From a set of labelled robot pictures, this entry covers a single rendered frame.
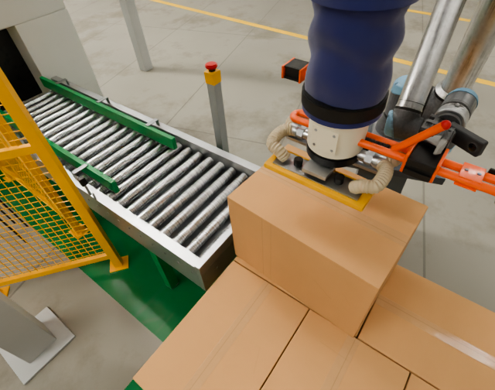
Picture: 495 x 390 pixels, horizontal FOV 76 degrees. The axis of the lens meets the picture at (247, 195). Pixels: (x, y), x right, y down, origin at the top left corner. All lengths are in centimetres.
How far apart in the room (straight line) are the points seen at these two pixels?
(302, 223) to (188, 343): 65
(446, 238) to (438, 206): 29
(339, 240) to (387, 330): 48
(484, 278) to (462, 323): 92
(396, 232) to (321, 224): 24
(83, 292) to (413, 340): 184
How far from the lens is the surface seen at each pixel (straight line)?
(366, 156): 99
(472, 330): 156
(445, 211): 268
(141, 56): 447
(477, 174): 95
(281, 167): 102
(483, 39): 150
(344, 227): 112
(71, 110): 293
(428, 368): 143
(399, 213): 122
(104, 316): 218
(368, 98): 84
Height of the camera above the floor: 181
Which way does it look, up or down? 47 degrees down
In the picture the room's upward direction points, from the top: 4 degrees counter-clockwise
